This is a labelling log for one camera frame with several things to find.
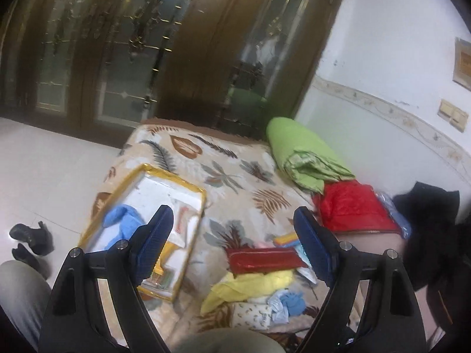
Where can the red zipper pouch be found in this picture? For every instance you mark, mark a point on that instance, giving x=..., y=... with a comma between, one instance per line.
x=252, y=260

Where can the wooden glass door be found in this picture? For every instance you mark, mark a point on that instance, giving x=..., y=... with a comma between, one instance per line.
x=96, y=69

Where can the red padded bag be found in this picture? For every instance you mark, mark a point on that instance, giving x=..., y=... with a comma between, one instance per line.
x=350, y=207

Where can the yellow blue sponge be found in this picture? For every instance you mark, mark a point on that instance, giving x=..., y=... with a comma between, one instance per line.
x=286, y=240

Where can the black garment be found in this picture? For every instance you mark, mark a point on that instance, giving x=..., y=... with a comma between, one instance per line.
x=437, y=254

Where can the patterned white cloth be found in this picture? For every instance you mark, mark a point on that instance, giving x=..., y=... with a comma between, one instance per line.
x=256, y=317

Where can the blue crumpled cloth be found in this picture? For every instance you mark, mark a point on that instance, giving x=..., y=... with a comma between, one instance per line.
x=285, y=304

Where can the colourful striped packet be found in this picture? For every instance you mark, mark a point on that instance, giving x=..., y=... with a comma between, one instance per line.
x=161, y=281

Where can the blue tissue pack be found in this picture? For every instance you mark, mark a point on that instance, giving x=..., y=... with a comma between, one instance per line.
x=306, y=272

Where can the blue cloth in bag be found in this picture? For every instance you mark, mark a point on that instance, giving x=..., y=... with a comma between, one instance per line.
x=126, y=218

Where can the leaf patterned beige blanket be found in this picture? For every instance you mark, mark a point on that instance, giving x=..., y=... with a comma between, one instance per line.
x=248, y=204

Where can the yellow trimmed clear storage bag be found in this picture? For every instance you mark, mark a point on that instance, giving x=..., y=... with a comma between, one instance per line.
x=147, y=188

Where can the black shoe upper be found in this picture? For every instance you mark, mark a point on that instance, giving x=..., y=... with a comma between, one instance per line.
x=39, y=239

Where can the green folded quilt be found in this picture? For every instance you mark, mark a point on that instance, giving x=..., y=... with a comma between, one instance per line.
x=303, y=156

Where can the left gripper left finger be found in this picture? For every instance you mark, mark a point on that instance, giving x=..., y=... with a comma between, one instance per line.
x=75, y=320

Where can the black shoe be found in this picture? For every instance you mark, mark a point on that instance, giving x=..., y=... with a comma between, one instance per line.
x=22, y=254
x=39, y=239

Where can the framed wall picture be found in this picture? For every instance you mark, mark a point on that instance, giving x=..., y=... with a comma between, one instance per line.
x=462, y=64

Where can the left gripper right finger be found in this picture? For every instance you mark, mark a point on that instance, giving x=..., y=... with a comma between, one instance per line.
x=371, y=305

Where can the yellow terry towel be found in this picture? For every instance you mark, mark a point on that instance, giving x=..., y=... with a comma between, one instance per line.
x=245, y=286

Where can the black shoe lower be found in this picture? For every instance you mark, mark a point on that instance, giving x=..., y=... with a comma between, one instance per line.
x=22, y=254

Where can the beige wall switch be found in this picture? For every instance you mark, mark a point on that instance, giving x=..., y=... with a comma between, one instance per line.
x=453, y=115

